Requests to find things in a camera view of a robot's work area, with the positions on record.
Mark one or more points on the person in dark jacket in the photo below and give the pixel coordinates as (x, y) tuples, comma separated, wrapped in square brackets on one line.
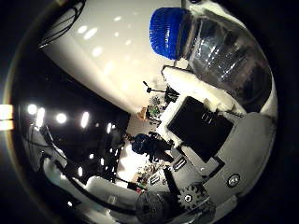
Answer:
[(144, 145)]

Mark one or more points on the black tripod stand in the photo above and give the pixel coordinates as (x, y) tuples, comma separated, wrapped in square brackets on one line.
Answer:
[(154, 90)]

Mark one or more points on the clear bottle with blue cap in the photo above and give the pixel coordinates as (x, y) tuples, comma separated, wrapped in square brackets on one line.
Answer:
[(218, 53)]

